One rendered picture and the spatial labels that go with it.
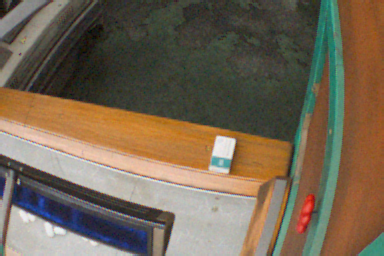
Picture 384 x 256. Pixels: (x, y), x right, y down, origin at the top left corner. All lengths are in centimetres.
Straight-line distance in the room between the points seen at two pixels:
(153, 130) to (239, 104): 95
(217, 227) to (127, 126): 26
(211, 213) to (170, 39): 122
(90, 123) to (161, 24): 117
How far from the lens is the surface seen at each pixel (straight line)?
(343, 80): 57
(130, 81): 207
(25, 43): 172
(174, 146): 107
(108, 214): 65
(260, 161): 106
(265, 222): 91
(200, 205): 105
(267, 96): 204
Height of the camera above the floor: 172
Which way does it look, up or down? 61 degrees down
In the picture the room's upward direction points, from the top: straight up
